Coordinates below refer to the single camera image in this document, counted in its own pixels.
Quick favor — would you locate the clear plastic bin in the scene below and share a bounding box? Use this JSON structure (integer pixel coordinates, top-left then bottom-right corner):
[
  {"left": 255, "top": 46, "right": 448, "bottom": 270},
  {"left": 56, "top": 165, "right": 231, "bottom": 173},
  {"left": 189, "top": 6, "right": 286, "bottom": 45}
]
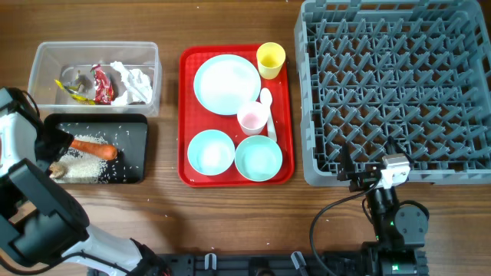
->
[{"left": 28, "top": 41, "right": 163, "bottom": 117}]

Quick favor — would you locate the white plastic spoon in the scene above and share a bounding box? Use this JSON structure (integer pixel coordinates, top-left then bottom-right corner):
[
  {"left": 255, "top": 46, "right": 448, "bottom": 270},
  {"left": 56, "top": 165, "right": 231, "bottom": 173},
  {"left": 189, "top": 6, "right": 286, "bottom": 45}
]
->
[{"left": 260, "top": 87, "right": 277, "bottom": 142}]

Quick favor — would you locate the brown food scrap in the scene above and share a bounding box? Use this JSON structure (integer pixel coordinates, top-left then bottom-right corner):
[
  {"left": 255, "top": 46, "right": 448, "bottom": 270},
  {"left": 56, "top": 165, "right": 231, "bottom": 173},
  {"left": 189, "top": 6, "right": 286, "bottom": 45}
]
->
[{"left": 49, "top": 163, "right": 67, "bottom": 179}]

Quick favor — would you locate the yellow snack wrapper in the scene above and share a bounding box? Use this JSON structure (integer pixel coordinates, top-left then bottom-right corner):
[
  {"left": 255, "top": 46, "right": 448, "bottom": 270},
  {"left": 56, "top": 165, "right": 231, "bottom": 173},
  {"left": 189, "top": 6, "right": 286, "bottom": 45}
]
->
[{"left": 54, "top": 71, "right": 96, "bottom": 105}]

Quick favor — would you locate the pink plastic cup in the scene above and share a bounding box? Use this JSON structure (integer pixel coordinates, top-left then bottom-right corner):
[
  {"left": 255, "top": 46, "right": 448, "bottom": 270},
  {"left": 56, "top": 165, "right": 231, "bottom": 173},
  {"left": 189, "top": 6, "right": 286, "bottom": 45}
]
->
[{"left": 237, "top": 101, "right": 269, "bottom": 136}]

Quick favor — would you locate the grey dishwasher rack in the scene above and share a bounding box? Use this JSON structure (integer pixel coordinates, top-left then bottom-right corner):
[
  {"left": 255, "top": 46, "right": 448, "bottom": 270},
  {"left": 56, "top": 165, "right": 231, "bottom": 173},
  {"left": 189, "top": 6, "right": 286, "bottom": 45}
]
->
[{"left": 294, "top": 1, "right": 490, "bottom": 186}]

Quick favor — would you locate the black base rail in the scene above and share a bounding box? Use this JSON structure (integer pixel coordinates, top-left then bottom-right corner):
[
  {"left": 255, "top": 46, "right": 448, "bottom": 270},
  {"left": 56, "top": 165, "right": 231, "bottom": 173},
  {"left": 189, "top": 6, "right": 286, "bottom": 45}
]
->
[{"left": 153, "top": 251, "right": 429, "bottom": 276}]

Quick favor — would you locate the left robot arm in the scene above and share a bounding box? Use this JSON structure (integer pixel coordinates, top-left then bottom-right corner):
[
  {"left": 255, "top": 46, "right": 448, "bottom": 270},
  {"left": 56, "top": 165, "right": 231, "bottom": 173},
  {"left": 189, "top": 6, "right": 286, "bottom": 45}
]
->
[{"left": 1, "top": 87, "right": 171, "bottom": 275}]

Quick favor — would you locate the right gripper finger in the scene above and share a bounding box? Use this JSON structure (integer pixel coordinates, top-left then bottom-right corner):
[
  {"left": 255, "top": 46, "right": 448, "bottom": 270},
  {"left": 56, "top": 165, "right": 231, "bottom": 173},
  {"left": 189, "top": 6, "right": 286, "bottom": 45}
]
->
[
  {"left": 385, "top": 136, "right": 414, "bottom": 165},
  {"left": 337, "top": 143, "right": 355, "bottom": 180}
]

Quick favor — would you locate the light blue plate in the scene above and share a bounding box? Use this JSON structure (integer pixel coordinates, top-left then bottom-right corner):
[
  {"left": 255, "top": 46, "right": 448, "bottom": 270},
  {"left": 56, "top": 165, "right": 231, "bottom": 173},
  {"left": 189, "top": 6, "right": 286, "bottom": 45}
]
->
[{"left": 193, "top": 54, "right": 262, "bottom": 116}]

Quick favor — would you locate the spilled white rice pile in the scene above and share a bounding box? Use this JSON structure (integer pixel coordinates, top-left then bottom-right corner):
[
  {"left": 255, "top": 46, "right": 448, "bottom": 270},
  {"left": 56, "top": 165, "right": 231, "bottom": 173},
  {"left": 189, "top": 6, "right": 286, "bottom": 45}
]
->
[{"left": 53, "top": 148, "right": 107, "bottom": 184}]

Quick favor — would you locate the yellow plastic cup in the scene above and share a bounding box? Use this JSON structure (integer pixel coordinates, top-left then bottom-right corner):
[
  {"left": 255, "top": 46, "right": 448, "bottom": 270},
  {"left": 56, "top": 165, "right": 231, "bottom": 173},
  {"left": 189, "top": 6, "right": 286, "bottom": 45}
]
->
[{"left": 256, "top": 42, "right": 286, "bottom": 80}]

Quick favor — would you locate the black plastic bin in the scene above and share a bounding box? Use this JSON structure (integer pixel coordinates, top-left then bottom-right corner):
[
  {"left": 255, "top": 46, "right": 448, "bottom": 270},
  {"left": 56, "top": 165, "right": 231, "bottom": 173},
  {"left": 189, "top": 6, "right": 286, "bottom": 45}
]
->
[{"left": 44, "top": 113, "right": 148, "bottom": 184}]

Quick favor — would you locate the red plastic tray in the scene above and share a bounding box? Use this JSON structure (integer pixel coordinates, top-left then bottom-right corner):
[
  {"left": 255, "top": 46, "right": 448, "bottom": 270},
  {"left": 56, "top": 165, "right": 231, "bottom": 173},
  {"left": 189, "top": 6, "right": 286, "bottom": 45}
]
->
[{"left": 177, "top": 44, "right": 295, "bottom": 188}]

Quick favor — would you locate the teal bowl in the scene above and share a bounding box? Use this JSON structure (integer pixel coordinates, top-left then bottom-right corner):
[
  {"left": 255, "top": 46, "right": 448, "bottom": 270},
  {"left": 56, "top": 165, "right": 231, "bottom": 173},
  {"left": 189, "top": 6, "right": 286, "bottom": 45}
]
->
[{"left": 235, "top": 135, "right": 283, "bottom": 182}]

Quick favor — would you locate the light blue rice bowl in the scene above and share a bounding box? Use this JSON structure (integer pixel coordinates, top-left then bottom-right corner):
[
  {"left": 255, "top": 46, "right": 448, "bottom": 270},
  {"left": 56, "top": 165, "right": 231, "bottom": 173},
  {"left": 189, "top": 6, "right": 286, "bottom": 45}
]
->
[{"left": 187, "top": 130, "right": 236, "bottom": 176}]

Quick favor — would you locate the red snack wrapper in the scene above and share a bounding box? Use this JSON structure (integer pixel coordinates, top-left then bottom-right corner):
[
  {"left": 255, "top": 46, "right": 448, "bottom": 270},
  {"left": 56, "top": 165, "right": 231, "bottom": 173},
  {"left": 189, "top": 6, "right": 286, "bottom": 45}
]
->
[{"left": 91, "top": 64, "right": 114, "bottom": 105}]

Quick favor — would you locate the orange carrot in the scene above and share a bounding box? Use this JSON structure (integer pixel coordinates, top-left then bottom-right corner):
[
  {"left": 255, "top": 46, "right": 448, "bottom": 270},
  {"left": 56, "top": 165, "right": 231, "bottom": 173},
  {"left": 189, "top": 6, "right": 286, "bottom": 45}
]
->
[{"left": 71, "top": 140, "right": 117, "bottom": 160}]

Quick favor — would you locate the white tissue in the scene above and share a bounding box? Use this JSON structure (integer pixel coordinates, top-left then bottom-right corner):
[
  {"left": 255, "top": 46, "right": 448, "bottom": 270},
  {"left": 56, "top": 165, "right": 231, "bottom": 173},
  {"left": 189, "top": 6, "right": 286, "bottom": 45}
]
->
[{"left": 110, "top": 61, "right": 153, "bottom": 106}]

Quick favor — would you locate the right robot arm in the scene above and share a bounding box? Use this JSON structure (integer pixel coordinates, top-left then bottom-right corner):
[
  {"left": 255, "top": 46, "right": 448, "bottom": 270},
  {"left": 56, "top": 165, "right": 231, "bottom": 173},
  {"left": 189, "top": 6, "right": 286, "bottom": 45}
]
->
[{"left": 338, "top": 137, "right": 430, "bottom": 276}]

